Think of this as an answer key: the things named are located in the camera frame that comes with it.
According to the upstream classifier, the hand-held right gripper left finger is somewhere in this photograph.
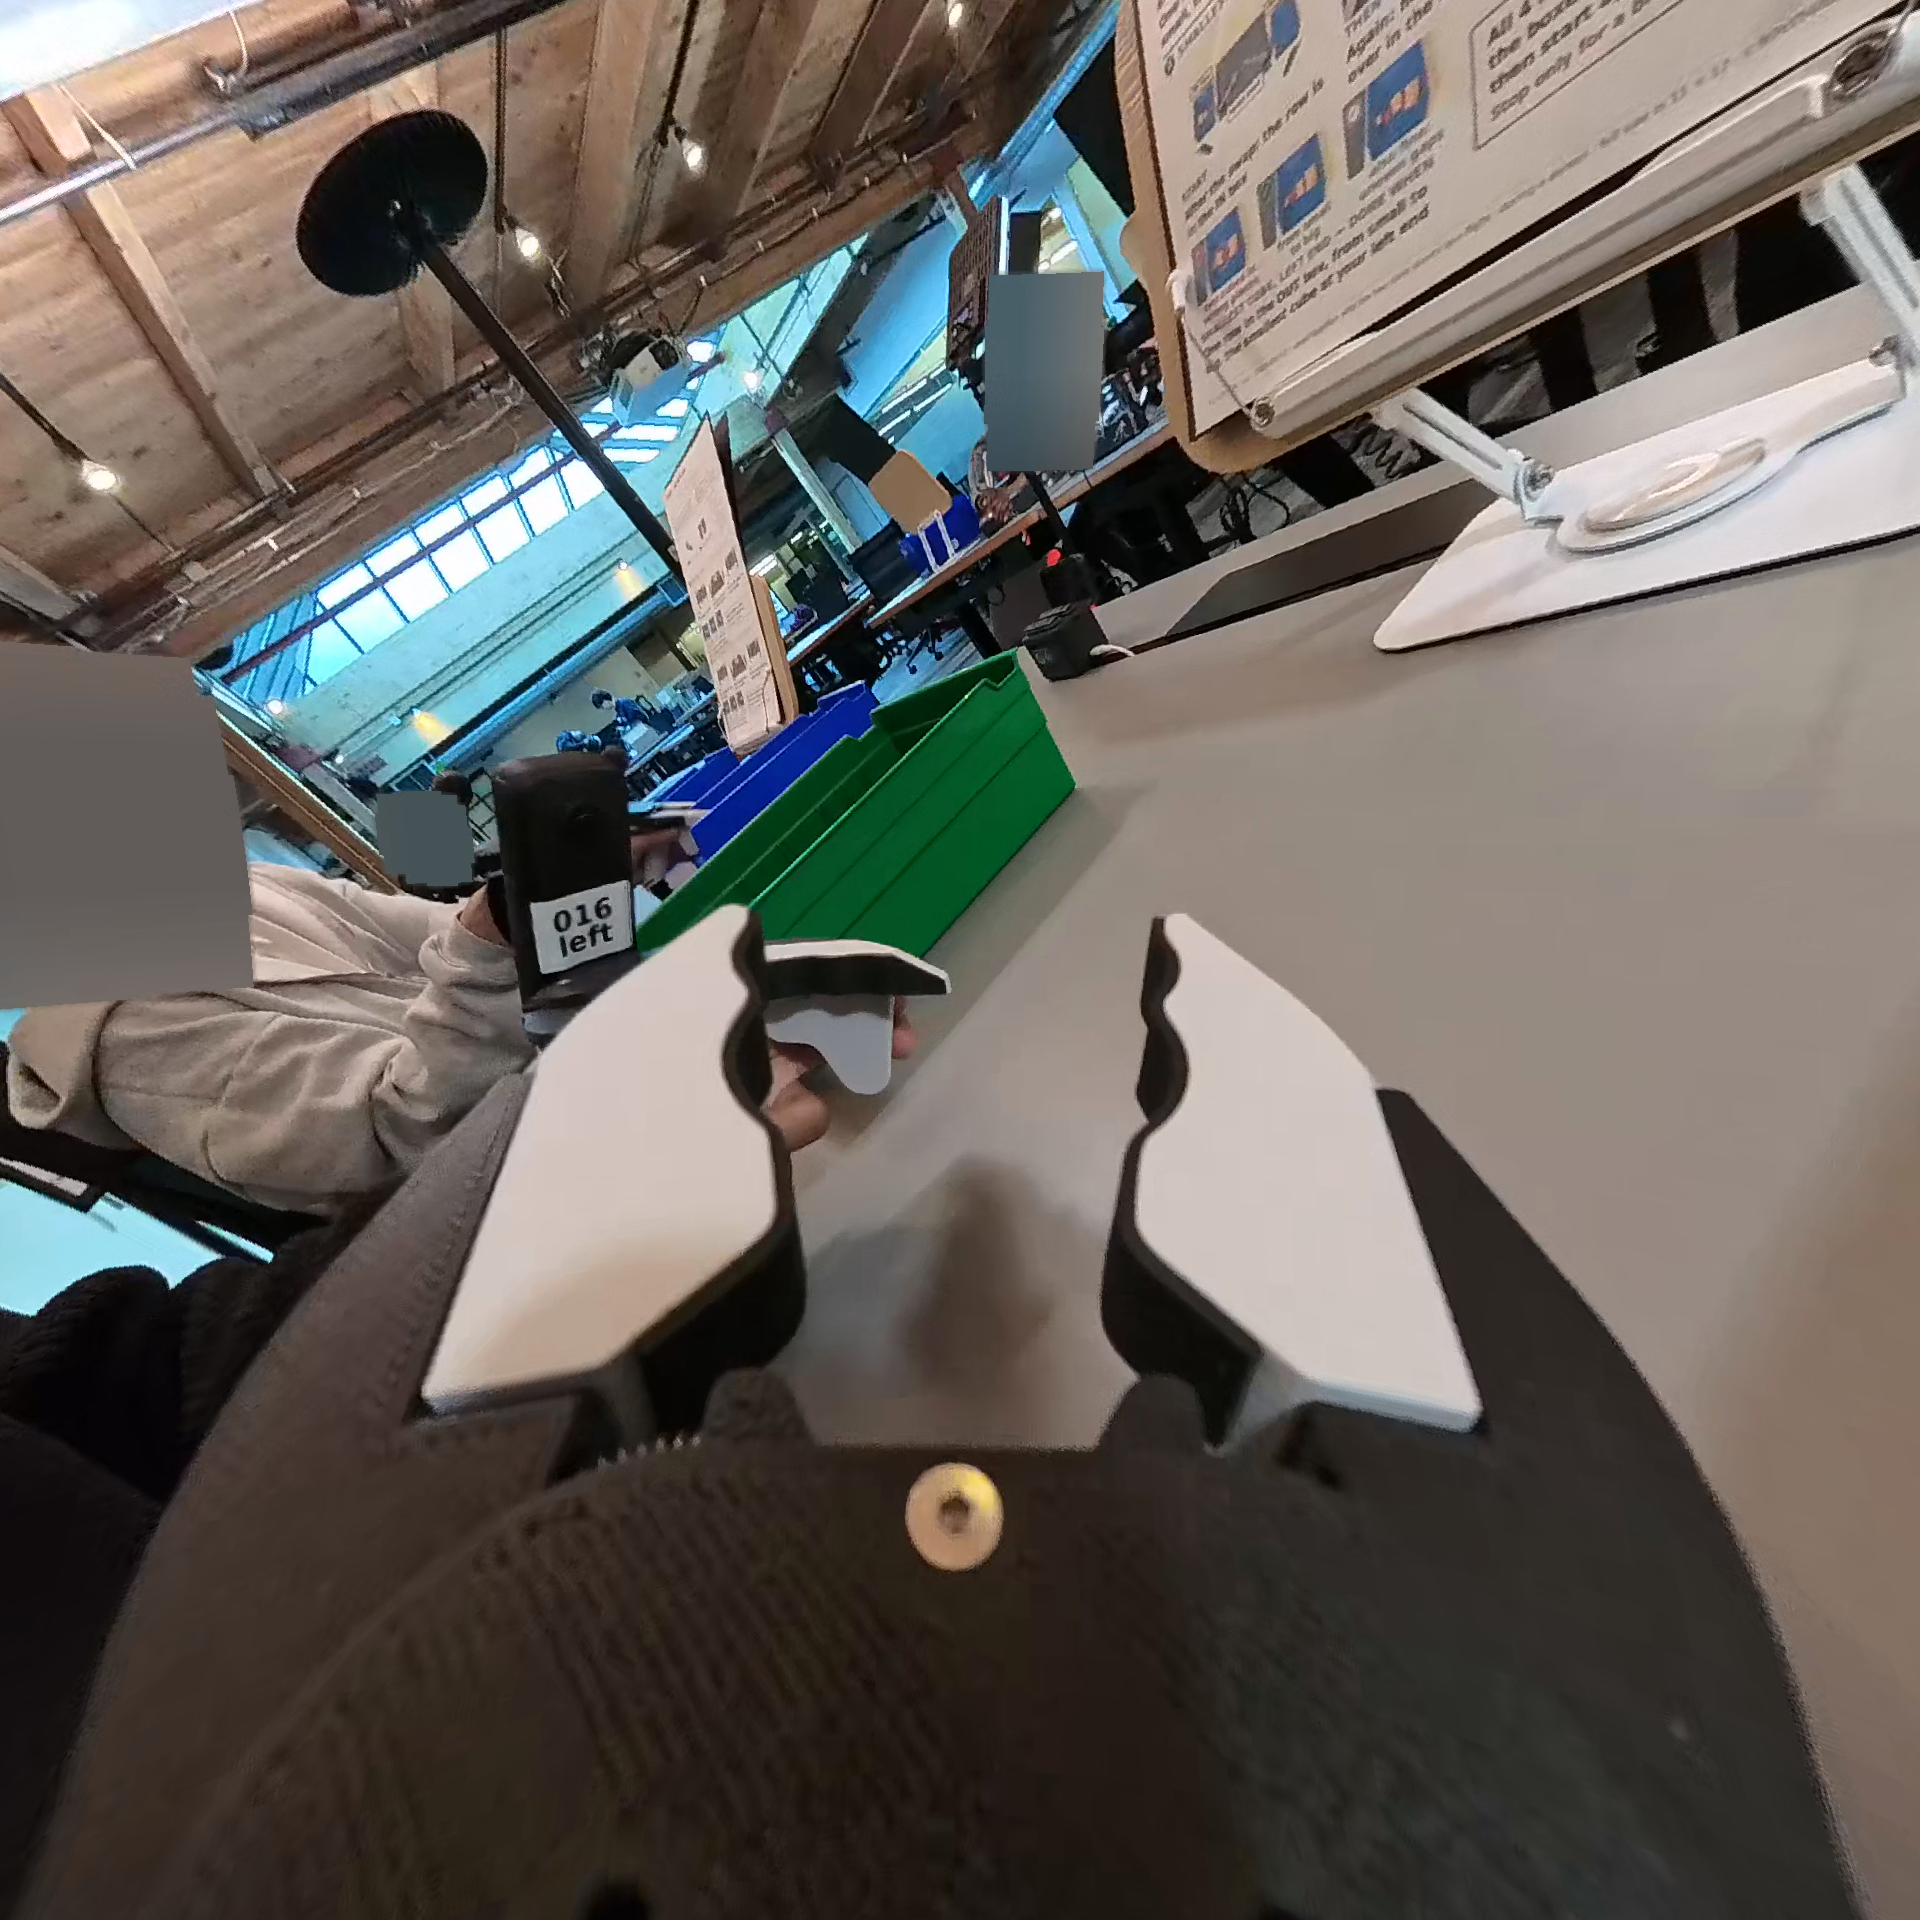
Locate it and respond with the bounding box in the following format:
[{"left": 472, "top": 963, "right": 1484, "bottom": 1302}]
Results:
[{"left": 420, "top": 904, "right": 812, "bottom": 1462}]

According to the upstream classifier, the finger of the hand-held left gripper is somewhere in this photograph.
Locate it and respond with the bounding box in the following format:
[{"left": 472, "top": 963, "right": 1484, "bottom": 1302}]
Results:
[
  {"left": 768, "top": 998, "right": 898, "bottom": 1097},
  {"left": 760, "top": 937, "right": 956, "bottom": 1005}
]

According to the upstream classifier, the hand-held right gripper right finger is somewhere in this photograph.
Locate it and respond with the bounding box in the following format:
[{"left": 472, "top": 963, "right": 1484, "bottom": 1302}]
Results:
[{"left": 1101, "top": 913, "right": 1488, "bottom": 1461}]

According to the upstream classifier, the green plastic bin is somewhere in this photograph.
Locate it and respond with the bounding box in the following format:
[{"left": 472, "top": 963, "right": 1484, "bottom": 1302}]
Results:
[{"left": 638, "top": 646, "right": 1078, "bottom": 963}]

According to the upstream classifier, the grey desk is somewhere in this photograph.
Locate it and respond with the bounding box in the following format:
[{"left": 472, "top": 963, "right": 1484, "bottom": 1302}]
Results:
[{"left": 757, "top": 285, "right": 1920, "bottom": 1920}]

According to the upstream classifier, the black desk strip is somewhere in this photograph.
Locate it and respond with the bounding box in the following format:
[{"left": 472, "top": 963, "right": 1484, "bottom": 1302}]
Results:
[{"left": 1101, "top": 510, "right": 1488, "bottom": 650}]

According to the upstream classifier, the person's left hand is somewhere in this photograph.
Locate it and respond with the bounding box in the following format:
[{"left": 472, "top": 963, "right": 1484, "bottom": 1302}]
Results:
[{"left": 761, "top": 1017, "right": 921, "bottom": 1157}]

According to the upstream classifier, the blue plastic bin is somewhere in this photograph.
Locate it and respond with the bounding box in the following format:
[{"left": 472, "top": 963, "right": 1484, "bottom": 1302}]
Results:
[{"left": 651, "top": 681, "right": 880, "bottom": 818}]

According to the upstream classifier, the instruction sheet on stand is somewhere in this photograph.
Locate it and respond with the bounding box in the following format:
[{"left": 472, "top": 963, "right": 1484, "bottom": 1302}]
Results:
[{"left": 664, "top": 416, "right": 801, "bottom": 760}]

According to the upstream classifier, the white document stand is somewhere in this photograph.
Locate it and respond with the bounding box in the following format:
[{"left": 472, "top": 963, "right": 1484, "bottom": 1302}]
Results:
[
  {"left": 870, "top": 450, "right": 976, "bottom": 571},
  {"left": 1118, "top": 0, "right": 1920, "bottom": 654}
]

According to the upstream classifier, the black round-headed pole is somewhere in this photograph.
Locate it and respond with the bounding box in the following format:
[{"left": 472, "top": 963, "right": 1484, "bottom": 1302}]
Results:
[{"left": 296, "top": 107, "right": 683, "bottom": 578}]

